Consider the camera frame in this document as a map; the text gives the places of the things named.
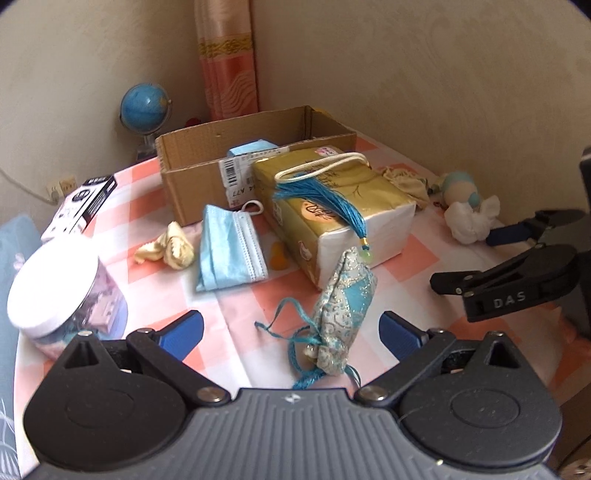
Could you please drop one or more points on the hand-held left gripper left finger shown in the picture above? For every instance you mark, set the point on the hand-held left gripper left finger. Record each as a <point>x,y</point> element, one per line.
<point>182,334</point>

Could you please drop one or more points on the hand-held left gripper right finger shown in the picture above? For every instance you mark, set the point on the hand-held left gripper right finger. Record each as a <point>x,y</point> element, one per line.
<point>399,334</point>

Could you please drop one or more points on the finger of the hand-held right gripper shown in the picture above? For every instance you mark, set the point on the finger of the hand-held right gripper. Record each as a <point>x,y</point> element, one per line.
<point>508,288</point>
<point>510,234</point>

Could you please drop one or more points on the blue and white doll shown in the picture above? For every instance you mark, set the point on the blue and white doll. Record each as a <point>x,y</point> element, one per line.
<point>468,221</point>

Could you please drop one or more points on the blue embroidered sachet with tassel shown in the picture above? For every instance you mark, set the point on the blue embroidered sachet with tassel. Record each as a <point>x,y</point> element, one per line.
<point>344,295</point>

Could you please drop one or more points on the blue face mask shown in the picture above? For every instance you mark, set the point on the blue face mask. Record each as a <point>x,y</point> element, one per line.
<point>221,249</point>

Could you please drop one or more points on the brown cardboard box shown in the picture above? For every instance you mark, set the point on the brown cardboard box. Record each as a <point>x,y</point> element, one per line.
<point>194,194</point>

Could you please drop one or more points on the small orange object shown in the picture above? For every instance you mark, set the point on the small orange object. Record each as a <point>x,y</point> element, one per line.
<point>277,258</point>

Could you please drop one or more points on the gold tissue pack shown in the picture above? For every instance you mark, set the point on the gold tissue pack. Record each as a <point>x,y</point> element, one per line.
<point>388,196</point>

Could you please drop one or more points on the clear jar with white lid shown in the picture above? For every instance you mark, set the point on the clear jar with white lid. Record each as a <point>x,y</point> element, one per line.
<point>51,286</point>

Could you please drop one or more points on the black and white pen box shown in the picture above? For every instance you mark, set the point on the black and white pen box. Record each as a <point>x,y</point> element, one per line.
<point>87,198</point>

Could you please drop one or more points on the blue floral cushion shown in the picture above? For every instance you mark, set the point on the blue floral cushion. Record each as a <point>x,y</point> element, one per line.
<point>9,277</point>

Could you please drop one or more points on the flat blue box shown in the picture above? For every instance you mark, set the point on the flat blue box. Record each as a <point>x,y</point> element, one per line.
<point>147,154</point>

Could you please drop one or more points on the pack of blue masks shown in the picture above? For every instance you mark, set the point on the pack of blue masks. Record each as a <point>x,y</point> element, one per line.
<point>251,148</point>

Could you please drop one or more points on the red toy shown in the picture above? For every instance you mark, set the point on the red toy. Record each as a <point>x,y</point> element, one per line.
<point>194,122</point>

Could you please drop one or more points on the blue desk globe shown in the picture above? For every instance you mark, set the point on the blue desk globe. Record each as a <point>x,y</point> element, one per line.
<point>143,104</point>

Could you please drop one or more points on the pink patterned curtain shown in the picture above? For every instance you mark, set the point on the pink patterned curtain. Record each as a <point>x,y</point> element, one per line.
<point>226,69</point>

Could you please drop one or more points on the wall power socket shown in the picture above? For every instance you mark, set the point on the wall power socket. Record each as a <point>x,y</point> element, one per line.
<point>62,188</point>

